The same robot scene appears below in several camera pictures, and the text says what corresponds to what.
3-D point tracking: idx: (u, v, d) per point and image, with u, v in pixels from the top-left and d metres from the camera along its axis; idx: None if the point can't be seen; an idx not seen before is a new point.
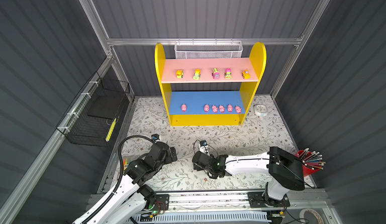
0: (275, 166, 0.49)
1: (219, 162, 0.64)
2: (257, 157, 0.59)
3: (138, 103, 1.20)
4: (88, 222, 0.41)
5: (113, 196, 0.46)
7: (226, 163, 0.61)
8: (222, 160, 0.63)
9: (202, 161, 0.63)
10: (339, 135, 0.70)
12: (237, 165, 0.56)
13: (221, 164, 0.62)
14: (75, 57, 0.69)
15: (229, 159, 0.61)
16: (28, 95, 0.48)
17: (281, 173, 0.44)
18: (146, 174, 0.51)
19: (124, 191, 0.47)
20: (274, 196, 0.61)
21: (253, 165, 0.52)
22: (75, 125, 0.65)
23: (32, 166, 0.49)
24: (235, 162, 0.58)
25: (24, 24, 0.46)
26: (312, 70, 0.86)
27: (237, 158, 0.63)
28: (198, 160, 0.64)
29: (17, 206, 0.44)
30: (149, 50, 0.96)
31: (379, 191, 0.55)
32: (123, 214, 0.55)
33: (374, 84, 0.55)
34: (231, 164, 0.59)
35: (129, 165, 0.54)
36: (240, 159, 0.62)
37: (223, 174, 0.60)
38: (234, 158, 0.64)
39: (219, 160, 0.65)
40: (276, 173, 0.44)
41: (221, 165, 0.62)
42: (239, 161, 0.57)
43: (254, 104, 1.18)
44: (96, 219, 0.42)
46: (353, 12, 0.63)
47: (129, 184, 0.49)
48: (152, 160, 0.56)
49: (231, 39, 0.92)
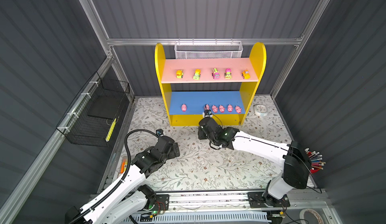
0: (291, 158, 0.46)
1: (226, 133, 0.61)
2: (274, 144, 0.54)
3: (138, 103, 1.20)
4: (96, 208, 0.42)
5: (121, 184, 0.47)
7: (235, 136, 0.58)
8: (230, 131, 0.60)
9: (210, 125, 0.60)
10: (339, 136, 0.70)
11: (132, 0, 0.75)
12: (249, 142, 0.54)
13: (228, 134, 0.60)
14: (75, 57, 0.69)
15: (240, 134, 0.58)
16: (28, 96, 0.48)
17: (296, 166, 0.43)
18: (152, 165, 0.52)
19: (131, 180, 0.48)
20: (274, 194, 0.62)
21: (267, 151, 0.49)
22: (75, 125, 0.65)
23: (31, 166, 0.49)
24: (248, 139, 0.55)
25: (25, 25, 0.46)
26: (312, 70, 0.86)
27: (251, 137, 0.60)
28: (205, 123, 0.62)
29: (17, 206, 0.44)
30: (149, 50, 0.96)
31: (379, 191, 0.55)
32: (125, 209, 0.55)
33: (374, 84, 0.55)
34: (241, 140, 0.56)
35: (136, 156, 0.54)
36: (254, 139, 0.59)
37: (226, 145, 0.58)
38: (247, 136, 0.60)
39: (227, 131, 0.61)
40: (292, 165, 0.43)
41: (228, 136, 0.59)
42: (252, 140, 0.54)
43: (254, 104, 1.18)
44: (104, 206, 0.42)
46: (353, 12, 0.63)
47: (137, 173, 0.49)
48: (158, 153, 0.57)
49: (231, 40, 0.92)
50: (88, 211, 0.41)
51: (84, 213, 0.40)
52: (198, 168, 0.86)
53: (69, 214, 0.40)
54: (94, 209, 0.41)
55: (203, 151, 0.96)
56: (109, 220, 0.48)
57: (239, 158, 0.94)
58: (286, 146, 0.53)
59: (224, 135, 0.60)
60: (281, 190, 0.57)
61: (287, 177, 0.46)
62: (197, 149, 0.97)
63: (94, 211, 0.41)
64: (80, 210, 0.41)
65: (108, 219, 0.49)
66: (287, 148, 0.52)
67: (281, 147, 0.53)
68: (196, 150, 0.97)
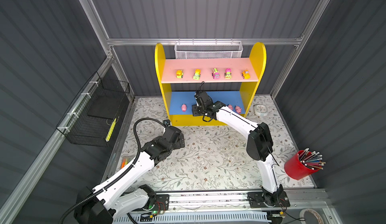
0: (253, 133, 0.56)
1: (214, 105, 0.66)
2: (248, 121, 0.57)
3: (138, 103, 1.20)
4: (108, 189, 0.42)
5: (131, 168, 0.48)
7: (220, 109, 0.68)
8: (219, 105, 0.70)
9: (201, 97, 0.73)
10: (339, 136, 0.70)
11: (132, 0, 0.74)
12: (228, 116, 0.64)
13: (216, 106, 0.70)
14: (75, 57, 0.69)
15: (224, 109, 0.68)
16: (28, 96, 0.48)
17: (255, 141, 0.53)
18: (161, 154, 0.53)
19: (142, 165, 0.49)
20: (267, 187, 0.65)
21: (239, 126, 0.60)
22: (75, 124, 0.65)
23: (32, 166, 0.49)
24: (228, 113, 0.65)
25: (25, 25, 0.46)
26: (312, 70, 0.86)
27: (231, 112, 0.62)
28: (197, 95, 0.73)
29: (17, 206, 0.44)
30: (149, 50, 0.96)
31: (379, 192, 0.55)
32: (131, 200, 0.56)
33: (375, 84, 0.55)
34: (222, 113, 0.66)
35: (146, 145, 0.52)
36: (233, 114, 0.64)
37: (212, 114, 0.68)
38: (228, 110, 0.66)
39: (216, 104, 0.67)
40: (253, 139, 0.53)
41: (215, 107, 0.69)
42: (231, 114, 0.64)
43: (254, 104, 1.18)
44: (116, 188, 0.43)
46: (353, 12, 0.63)
47: (148, 160, 0.51)
48: (165, 141, 0.59)
49: (231, 40, 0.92)
50: (101, 191, 0.42)
51: (97, 192, 0.41)
52: (198, 168, 0.86)
53: (81, 195, 0.40)
54: (106, 189, 0.42)
55: (204, 151, 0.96)
56: (117, 207, 0.49)
57: (239, 158, 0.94)
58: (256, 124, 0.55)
59: (212, 106, 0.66)
60: (268, 179, 0.62)
61: (249, 149, 0.58)
62: (197, 149, 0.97)
63: (106, 192, 0.42)
64: (94, 190, 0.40)
65: (117, 206, 0.50)
66: (257, 126, 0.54)
67: (252, 124, 0.59)
68: (196, 150, 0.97)
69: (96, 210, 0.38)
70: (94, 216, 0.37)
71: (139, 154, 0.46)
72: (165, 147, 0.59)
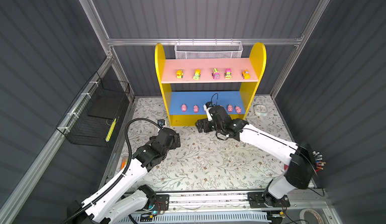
0: (296, 157, 0.45)
1: (235, 123, 0.61)
2: (282, 142, 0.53)
3: (138, 103, 1.20)
4: (98, 202, 0.41)
5: (122, 178, 0.46)
7: (244, 129, 0.57)
8: (240, 123, 0.60)
9: (219, 113, 0.60)
10: (339, 136, 0.70)
11: (132, 0, 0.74)
12: (256, 136, 0.53)
13: (237, 126, 0.59)
14: (75, 57, 0.69)
15: (250, 128, 0.57)
16: (28, 96, 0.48)
17: (302, 166, 0.42)
18: (154, 159, 0.51)
19: (133, 174, 0.47)
20: (274, 193, 0.63)
21: (274, 148, 0.49)
22: (75, 125, 0.65)
23: (32, 166, 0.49)
24: (256, 133, 0.54)
25: (25, 25, 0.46)
26: (312, 70, 0.86)
27: (260, 131, 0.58)
28: (215, 111, 0.62)
29: (16, 207, 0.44)
30: (149, 50, 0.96)
31: (379, 192, 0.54)
32: (128, 205, 0.55)
33: (375, 84, 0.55)
34: (250, 132, 0.55)
35: (137, 150, 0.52)
36: (262, 134, 0.54)
37: (233, 135, 0.58)
38: (255, 130, 0.56)
39: (237, 122, 0.61)
40: (298, 164, 0.43)
41: (237, 127, 0.58)
42: (260, 134, 0.54)
43: (254, 104, 1.18)
44: (106, 200, 0.41)
46: (353, 12, 0.63)
47: (139, 168, 0.48)
48: (159, 146, 0.56)
49: (231, 40, 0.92)
50: (89, 206, 0.40)
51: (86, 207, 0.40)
52: (198, 168, 0.86)
53: (71, 209, 0.39)
54: (95, 203, 0.41)
55: (203, 151, 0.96)
56: (112, 215, 0.49)
57: (239, 158, 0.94)
58: (295, 145, 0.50)
59: (232, 125, 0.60)
60: (280, 190, 0.59)
61: (290, 175, 0.46)
62: (197, 149, 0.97)
63: (95, 206, 0.40)
64: (83, 204, 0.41)
65: (111, 213, 0.49)
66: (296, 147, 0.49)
67: (290, 145, 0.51)
68: (196, 150, 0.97)
69: None
70: None
71: (129, 161, 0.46)
72: (159, 151, 0.56)
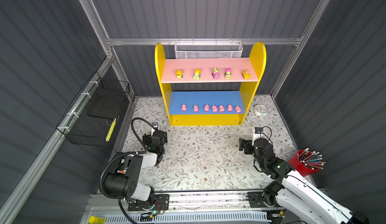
0: None
1: (279, 165, 0.59)
2: (333, 204, 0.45)
3: (138, 103, 1.20)
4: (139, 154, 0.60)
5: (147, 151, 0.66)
7: (288, 174, 0.55)
8: (284, 163, 0.59)
9: (267, 149, 0.58)
10: (339, 135, 0.70)
11: (132, 0, 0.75)
12: (302, 188, 0.51)
13: (282, 169, 0.57)
14: (75, 57, 0.69)
15: (294, 174, 0.55)
16: (28, 96, 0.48)
17: None
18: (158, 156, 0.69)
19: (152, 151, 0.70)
20: (282, 201, 0.62)
21: (322, 207, 0.46)
22: (75, 124, 0.65)
23: (32, 165, 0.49)
24: (301, 184, 0.52)
25: (25, 25, 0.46)
26: (311, 69, 0.86)
27: (306, 182, 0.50)
28: (263, 146, 0.60)
29: (17, 206, 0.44)
30: (149, 50, 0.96)
31: (378, 192, 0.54)
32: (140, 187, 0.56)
33: (374, 84, 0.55)
34: (293, 181, 0.53)
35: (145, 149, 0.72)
36: (308, 187, 0.51)
37: (276, 178, 0.57)
38: (301, 179, 0.53)
39: (282, 165, 0.59)
40: None
41: (282, 171, 0.57)
42: (307, 187, 0.51)
43: (254, 104, 1.18)
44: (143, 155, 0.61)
46: (353, 12, 0.63)
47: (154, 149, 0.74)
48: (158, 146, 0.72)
49: (231, 39, 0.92)
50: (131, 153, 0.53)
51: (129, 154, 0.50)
52: (198, 168, 0.86)
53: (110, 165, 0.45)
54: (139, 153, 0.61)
55: (204, 151, 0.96)
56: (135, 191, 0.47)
57: (239, 158, 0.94)
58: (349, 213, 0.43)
59: (275, 167, 0.59)
60: (293, 208, 0.58)
61: None
62: (197, 149, 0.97)
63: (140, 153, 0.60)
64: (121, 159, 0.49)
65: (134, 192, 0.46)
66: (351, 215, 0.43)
67: (343, 212, 0.44)
68: (196, 150, 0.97)
69: (134, 161, 0.48)
70: (133, 165, 0.47)
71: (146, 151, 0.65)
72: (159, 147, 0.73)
